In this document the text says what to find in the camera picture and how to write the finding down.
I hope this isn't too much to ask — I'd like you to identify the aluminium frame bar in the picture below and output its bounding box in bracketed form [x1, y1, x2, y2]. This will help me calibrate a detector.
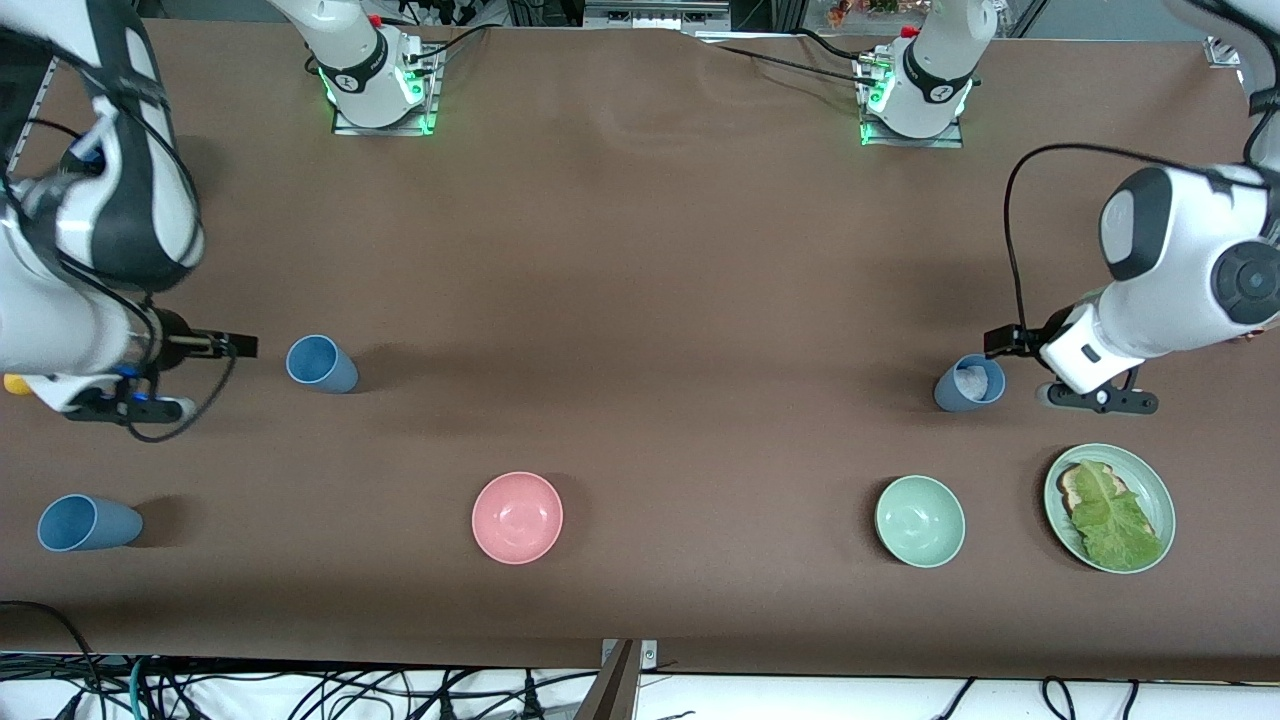
[583, 0, 733, 31]

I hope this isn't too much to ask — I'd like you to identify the green bowl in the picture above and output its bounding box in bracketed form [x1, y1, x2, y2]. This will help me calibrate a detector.
[874, 474, 967, 569]

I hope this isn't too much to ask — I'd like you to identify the blue plastic cup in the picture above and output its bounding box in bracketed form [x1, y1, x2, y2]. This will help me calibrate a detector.
[37, 494, 144, 553]
[285, 334, 360, 395]
[933, 354, 1007, 413]

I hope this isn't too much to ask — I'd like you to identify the black arm base cable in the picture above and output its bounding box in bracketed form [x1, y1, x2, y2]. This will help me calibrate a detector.
[400, 22, 496, 76]
[690, 28, 886, 86]

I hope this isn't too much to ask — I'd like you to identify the pink bowl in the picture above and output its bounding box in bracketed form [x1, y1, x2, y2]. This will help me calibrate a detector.
[471, 471, 565, 566]

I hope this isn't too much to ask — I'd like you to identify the black floor cable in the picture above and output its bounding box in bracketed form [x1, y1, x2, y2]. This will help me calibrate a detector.
[0, 600, 106, 720]

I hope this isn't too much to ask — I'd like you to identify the bread slice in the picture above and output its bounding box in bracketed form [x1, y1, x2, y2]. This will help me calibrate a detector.
[1058, 462, 1131, 523]

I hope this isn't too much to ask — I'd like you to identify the green lettuce leaf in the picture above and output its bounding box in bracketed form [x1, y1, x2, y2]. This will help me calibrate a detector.
[1070, 462, 1164, 571]

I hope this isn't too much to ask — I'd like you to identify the green plate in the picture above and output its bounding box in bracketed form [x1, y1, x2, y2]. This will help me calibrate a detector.
[1043, 443, 1177, 575]

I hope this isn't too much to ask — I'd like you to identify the dark metal post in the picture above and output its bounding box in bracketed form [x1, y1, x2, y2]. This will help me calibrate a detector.
[572, 640, 641, 720]

